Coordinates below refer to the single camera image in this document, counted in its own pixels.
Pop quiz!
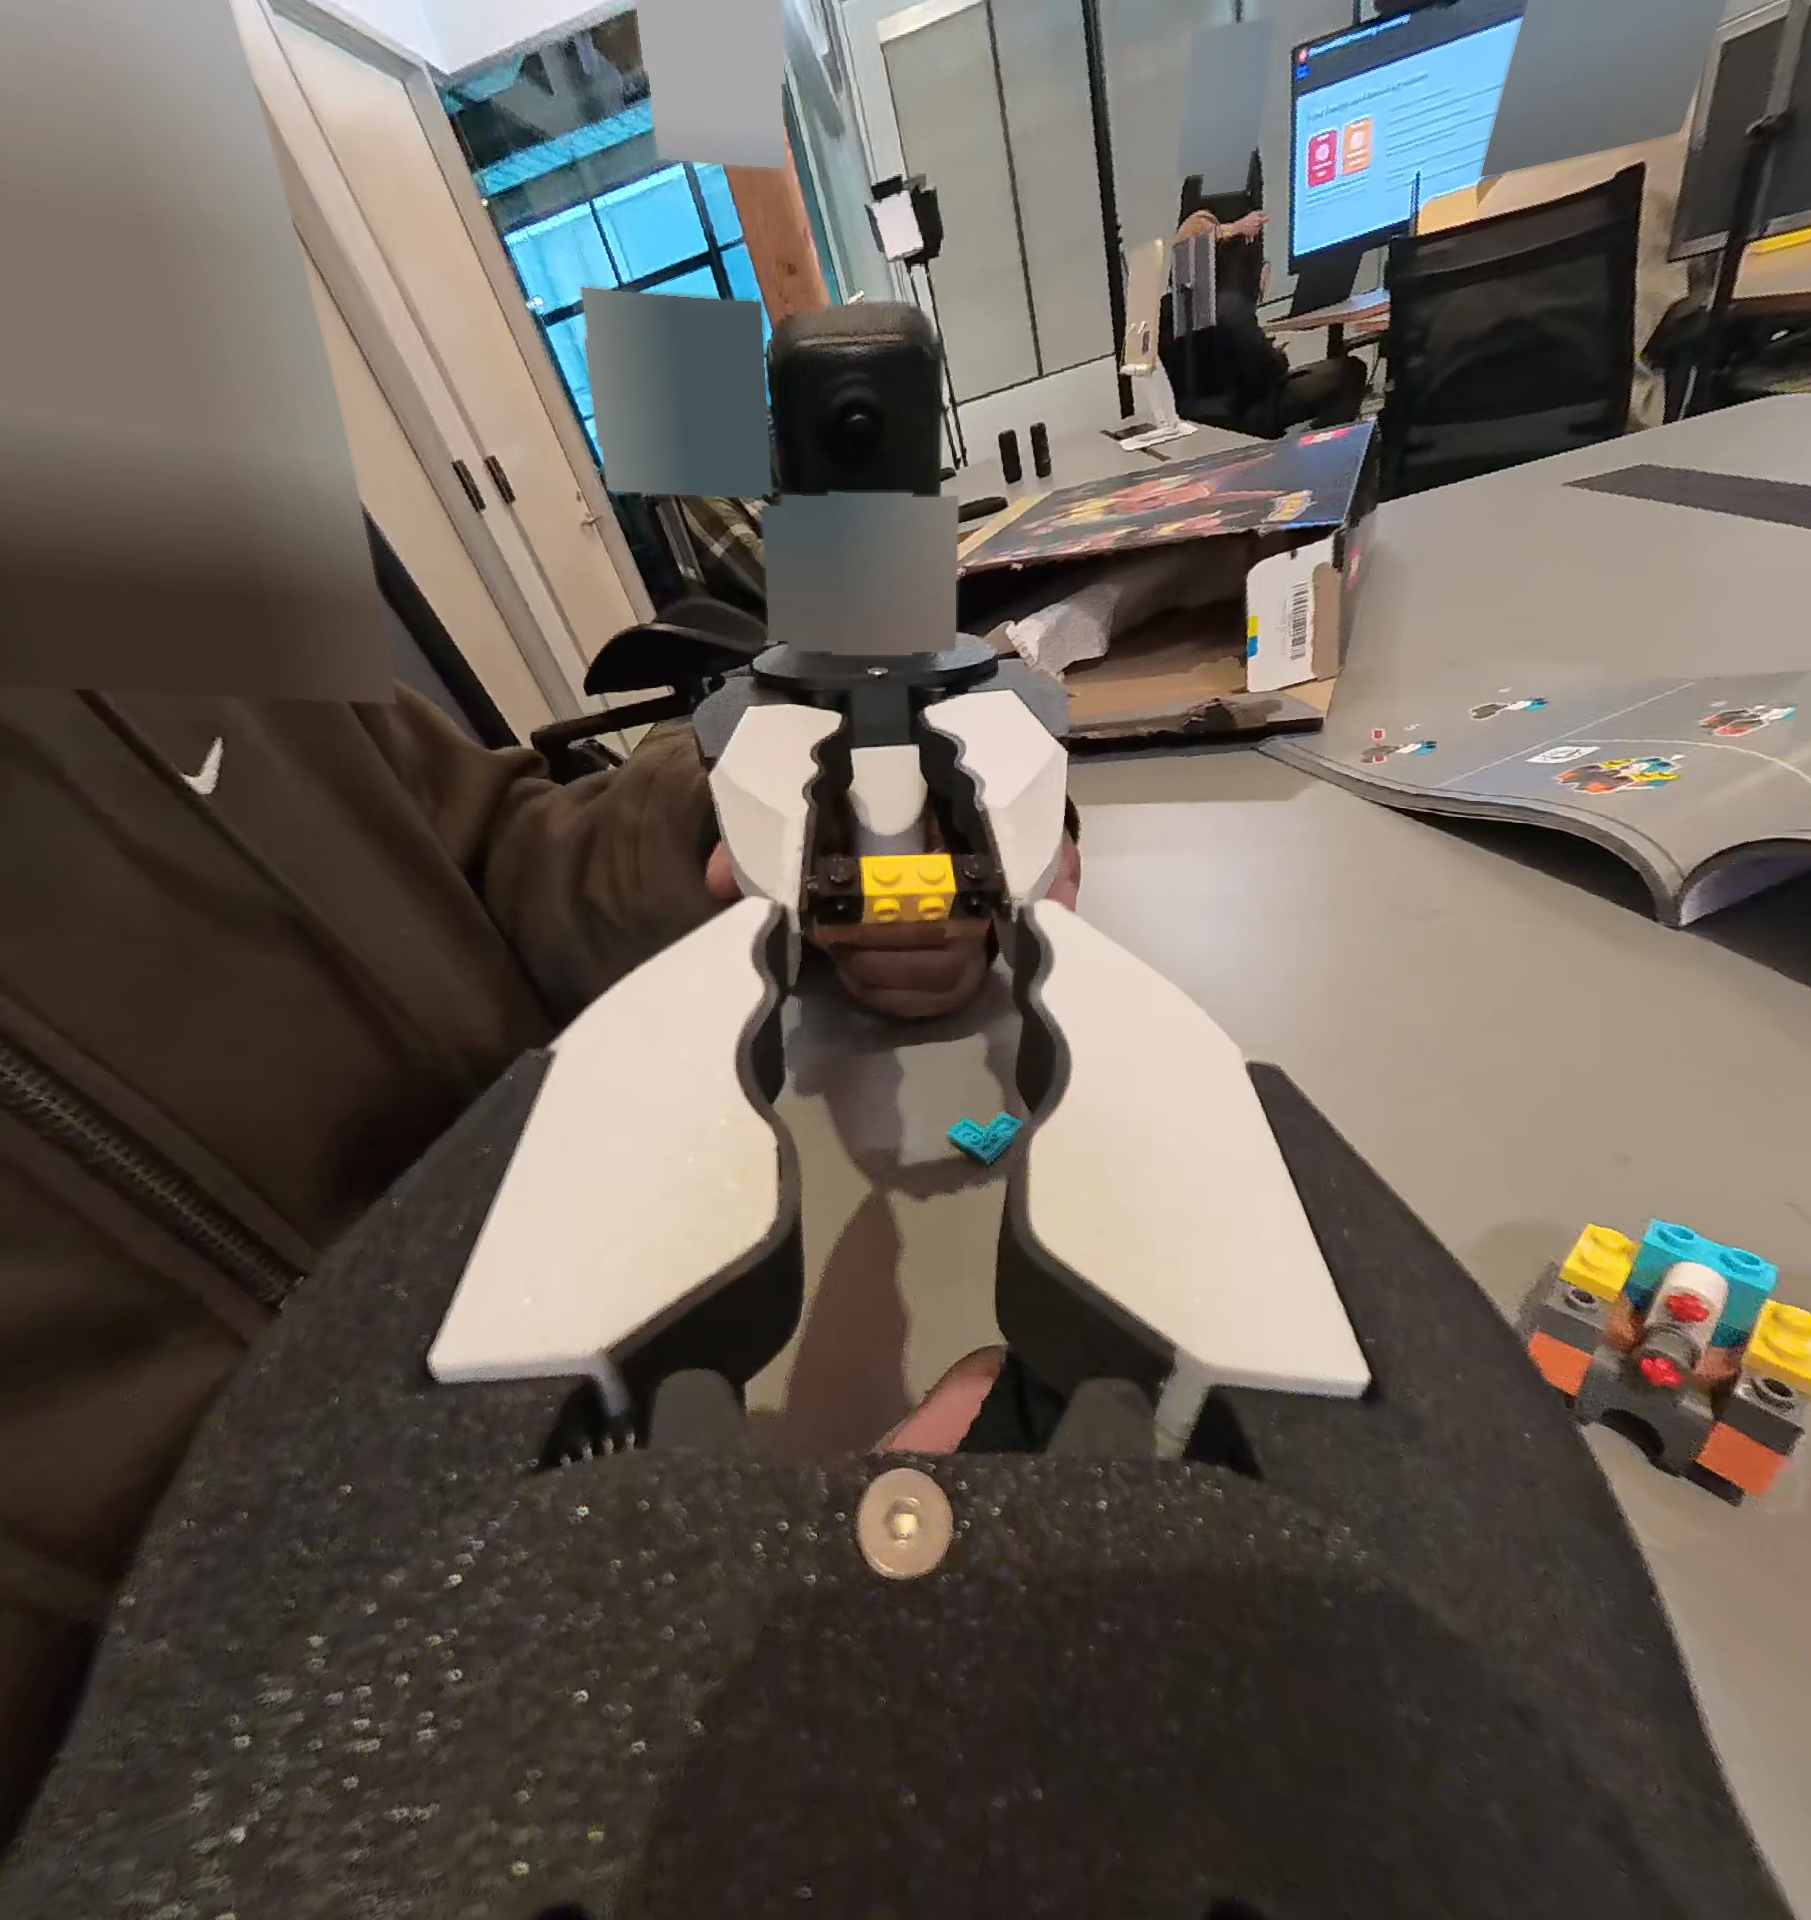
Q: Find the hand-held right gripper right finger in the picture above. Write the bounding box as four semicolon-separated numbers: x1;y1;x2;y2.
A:
994;899;1374;1399

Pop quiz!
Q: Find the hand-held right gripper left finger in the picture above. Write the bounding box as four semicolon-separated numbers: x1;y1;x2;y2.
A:
427;899;806;1387

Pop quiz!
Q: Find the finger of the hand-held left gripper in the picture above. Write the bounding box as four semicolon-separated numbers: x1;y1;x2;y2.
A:
707;701;846;911
920;691;1074;918

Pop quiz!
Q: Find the yellow and brown brick assembly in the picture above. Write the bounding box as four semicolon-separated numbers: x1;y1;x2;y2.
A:
804;848;1006;926

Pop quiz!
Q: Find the person's left forearm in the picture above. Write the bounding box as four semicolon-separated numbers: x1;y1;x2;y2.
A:
469;721;727;1023

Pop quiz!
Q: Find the grey desk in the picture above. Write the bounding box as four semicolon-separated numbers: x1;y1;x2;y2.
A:
756;393;1811;1920

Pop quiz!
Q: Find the person's left hand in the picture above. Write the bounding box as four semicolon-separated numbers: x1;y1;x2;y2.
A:
702;796;1082;1023

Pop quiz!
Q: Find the person's right hand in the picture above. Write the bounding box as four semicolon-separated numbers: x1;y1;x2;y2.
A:
882;1346;1008;1454

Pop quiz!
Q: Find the white light panel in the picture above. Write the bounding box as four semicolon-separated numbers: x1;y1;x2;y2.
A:
865;176;947;269

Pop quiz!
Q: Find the beige cabinet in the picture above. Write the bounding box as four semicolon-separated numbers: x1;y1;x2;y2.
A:
229;0;660;722

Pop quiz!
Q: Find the person's brown jacket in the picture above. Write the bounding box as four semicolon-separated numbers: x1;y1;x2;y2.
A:
0;682;727;1727

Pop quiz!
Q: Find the multicoloured brick model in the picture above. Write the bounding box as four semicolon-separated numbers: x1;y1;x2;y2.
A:
1521;1220;1811;1506

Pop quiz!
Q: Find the brick instruction booklet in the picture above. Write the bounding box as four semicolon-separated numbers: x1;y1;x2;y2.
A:
1257;667;1811;931

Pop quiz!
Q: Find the computer monitor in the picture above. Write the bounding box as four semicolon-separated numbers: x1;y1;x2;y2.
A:
1284;0;1532;275

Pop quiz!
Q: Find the black mesh office chair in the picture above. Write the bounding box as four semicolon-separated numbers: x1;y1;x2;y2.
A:
1378;163;1652;504

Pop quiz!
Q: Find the grey monitor on stand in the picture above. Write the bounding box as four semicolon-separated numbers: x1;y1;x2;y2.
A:
1668;0;1811;258

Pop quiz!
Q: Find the dark desk cable strip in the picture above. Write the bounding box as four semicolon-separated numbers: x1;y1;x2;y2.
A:
1572;462;1811;546

